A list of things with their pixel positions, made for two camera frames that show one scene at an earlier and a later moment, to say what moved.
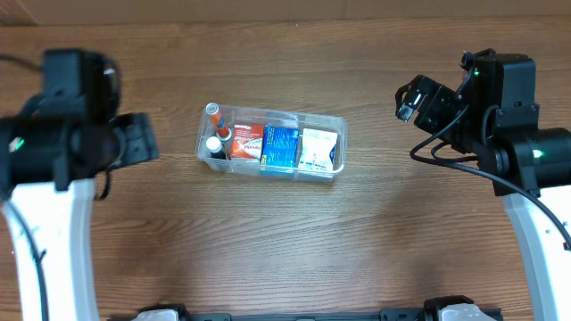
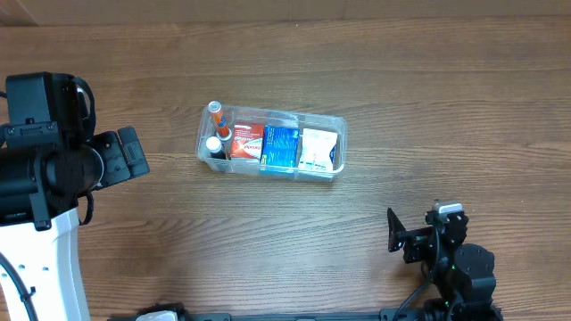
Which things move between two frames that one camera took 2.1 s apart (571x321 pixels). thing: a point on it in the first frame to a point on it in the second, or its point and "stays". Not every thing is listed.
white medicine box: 318,150 stays
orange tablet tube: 222,131 stays
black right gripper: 428,105 to 415,241
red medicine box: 247,141 stays
